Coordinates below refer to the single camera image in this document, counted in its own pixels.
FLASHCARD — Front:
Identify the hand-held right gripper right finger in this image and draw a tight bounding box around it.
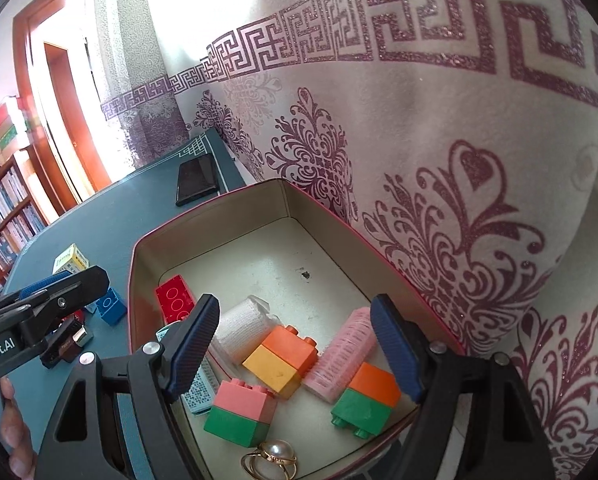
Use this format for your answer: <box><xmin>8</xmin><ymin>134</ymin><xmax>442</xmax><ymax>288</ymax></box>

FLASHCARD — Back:
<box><xmin>370</xmin><ymin>294</ymin><xmax>554</xmax><ymax>480</ymax></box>

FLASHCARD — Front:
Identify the teal and white small box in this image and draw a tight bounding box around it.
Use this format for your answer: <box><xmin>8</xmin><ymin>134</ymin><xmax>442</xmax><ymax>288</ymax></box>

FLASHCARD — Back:
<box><xmin>181</xmin><ymin>355</ymin><xmax>221</xmax><ymax>416</ymax></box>

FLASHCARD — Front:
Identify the red gift box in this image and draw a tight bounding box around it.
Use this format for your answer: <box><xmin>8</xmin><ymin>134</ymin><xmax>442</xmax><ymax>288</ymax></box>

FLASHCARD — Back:
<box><xmin>0</xmin><ymin>102</ymin><xmax>22</xmax><ymax>136</ymax></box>

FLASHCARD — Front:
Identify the red toy block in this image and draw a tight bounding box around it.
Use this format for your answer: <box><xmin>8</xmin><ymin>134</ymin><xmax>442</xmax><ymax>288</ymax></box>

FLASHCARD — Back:
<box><xmin>155</xmin><ymin>275</ymin><xmax>197</xmax><ymax>325</ymax></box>

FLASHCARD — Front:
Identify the pink hair roller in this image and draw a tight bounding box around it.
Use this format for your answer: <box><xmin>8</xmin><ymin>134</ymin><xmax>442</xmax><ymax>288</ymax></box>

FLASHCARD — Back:
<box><xmin>303</xmin><ymin>306</ymin><xmax>380</xmax><ymax>403</ymax></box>

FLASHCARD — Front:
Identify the person's left hand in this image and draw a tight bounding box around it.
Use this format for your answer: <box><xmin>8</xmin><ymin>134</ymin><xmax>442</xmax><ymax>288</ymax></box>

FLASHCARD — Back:
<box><xmin>0</xmin><ymin>377</ymin><xmax>36</xmax><ymax>480</ymax></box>

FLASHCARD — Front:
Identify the pink and green toy block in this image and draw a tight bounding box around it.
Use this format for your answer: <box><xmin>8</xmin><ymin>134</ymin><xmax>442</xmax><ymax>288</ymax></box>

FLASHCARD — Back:
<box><xmin>203</xmin><ymin>377</ymin><xmax>278</xmax><ymax>448</ymax></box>

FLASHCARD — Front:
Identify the orange and green toy block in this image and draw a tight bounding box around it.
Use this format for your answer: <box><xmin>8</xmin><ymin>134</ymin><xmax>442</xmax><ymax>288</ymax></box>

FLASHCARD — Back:
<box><xmin>330</xmin><ymin>362</ymin><xmax>402</xmax><ymax>440</ymax></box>

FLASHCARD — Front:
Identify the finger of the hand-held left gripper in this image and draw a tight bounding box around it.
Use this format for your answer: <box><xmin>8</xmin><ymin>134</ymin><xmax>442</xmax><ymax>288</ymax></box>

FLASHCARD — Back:
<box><xmin>0</xmin><ymin>270</ymin><xmax>81</xmax><ymax>312</ymax></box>
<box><xmin>18</xmin><ymin>266</ymin><xmax>111</xmax><ymax>348</ymax></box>

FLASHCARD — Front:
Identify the wooden door frame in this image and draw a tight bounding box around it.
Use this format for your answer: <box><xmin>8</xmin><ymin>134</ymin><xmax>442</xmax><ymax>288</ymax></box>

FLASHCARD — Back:
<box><xmin>12</xmin><ymin>0</ymin><xmax>112</xmax><ymax>211</ymax></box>

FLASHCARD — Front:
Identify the white gauze roll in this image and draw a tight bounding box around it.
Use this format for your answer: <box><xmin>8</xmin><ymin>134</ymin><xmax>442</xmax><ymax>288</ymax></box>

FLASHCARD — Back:
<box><xmin>209</xmin><ymin>296</ymin><xmax>280</xmax><ymax>367</ymax></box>

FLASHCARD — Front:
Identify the green gift box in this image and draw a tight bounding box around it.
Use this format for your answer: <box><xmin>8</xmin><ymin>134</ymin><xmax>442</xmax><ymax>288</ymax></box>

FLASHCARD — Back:
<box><xmin>0</xmin><ymin>122</ymin><xmax>27</xmax><ymax>151</ymax></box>

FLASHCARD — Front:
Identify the brown bottle with silver cap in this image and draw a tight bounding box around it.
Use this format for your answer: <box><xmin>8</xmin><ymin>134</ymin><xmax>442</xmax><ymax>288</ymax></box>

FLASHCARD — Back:
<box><xmin>42</xmin><ymin>317</ymin><xmax>94</xmax><ymax>366</ymax></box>

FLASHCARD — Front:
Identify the black phone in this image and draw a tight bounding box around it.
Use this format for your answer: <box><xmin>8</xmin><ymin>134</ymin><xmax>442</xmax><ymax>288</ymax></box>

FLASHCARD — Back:
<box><xmin>175</xmin><ymin>154</ymin><xmax>221</xmax><ymax>207</ymax></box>

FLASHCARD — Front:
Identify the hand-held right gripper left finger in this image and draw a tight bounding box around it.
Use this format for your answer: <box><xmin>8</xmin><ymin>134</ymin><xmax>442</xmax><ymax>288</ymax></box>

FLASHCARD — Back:
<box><xmin>34</xmin><ymin>294</ymin><xmax>221</xmax><ymax>480</ymax></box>

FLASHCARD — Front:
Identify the wooden bookshelf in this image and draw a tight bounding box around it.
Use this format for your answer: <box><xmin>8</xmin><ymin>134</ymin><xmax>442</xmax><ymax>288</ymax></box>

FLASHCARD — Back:
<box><xmin>0</xmin><ymin>145</ymin><xmax>50</xmax><ymax>306</ymax></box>

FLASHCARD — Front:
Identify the blue toy block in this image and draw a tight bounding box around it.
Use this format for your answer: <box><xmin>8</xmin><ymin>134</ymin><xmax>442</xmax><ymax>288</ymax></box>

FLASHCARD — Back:
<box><xmin>86</xmin><ymin>287</ymin><xmax>128</xmax><ymax>327</ymax></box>

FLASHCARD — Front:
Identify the gold pearl ring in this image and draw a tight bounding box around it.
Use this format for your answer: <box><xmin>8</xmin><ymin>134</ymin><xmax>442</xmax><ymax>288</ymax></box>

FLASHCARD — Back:
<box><xmin>241</xmin><ymin>439</ymin><xmax>298</xmax><ymax>480</ymax></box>

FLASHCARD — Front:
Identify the orange and yellow toy block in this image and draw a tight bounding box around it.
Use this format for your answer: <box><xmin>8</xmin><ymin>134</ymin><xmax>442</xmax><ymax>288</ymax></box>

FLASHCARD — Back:
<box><xmin>242</xmin><ymin>325</ymin><xmax>319</xmax><ymax>400</ymax></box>

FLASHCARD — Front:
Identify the patterned white purple curtain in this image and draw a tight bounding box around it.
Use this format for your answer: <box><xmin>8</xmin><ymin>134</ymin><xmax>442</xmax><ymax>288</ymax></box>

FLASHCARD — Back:
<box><xmin>84</xmin><ymin>0</ymin><xmax>598</xmax><ymax>480</ymax></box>

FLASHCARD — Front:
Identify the white and yellow medicine box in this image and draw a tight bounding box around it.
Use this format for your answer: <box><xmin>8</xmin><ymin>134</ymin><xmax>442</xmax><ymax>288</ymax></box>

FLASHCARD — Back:
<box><xmin>52</xmin><ymin>244</ymin><xmax>90</xmax><ymax>276</ymax></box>

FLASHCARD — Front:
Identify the red cookie tin box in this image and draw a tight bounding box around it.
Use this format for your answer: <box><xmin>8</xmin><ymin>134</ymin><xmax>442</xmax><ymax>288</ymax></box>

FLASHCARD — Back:
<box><xmin>128</xmin><ymin>178</ymin><xmax>467</xmax><ymax>480</ymax></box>

